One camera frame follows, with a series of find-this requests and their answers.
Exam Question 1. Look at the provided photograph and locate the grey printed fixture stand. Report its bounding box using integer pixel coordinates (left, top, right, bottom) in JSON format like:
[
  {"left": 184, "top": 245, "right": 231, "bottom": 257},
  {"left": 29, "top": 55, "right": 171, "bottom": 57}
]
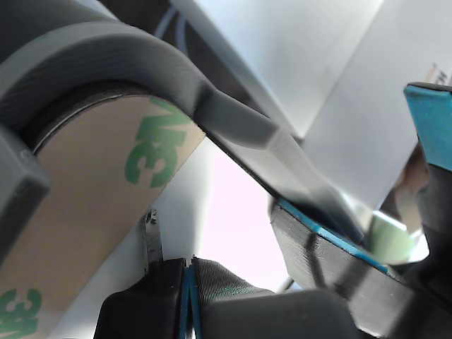
[{"left": 0, "top": 0, "right": 367, "bottom": 269}]

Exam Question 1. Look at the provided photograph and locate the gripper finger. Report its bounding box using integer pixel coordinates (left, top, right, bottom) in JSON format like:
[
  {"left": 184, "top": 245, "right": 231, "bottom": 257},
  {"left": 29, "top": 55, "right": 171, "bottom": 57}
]
[
  {"left": 270, "top": 200, "right": 452, "bottom": 339},
  {"left": 404, "top": 83, "right": 452, "bottom": 248},
  {"left": 93, "top": 208, "right": 188, "bottom": 339},
  {"left": 186, "top": 256, "right": 358, "bottom": 339}
]

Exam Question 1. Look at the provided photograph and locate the white Feetech cardboard box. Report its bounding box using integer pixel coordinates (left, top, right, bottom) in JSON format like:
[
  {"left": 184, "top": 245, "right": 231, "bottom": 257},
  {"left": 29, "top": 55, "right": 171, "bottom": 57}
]
[{"left": 169, "top": 0, "right": 452, "bottom": 213}]

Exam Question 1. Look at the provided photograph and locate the tan 3M protective film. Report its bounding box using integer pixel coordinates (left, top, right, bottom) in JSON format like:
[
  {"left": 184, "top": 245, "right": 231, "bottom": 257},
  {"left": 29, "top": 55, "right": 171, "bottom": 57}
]
[{"left": 0, "top": 95, "right": 208, "bottom": 339}]

